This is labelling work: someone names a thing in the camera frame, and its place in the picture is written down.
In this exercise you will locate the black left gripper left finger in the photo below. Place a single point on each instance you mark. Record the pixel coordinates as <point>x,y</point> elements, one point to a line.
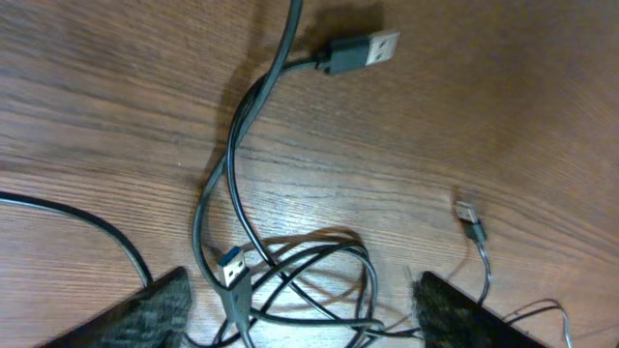
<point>154,317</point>

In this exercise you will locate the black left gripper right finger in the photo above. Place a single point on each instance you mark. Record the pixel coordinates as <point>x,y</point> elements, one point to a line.
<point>450,319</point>

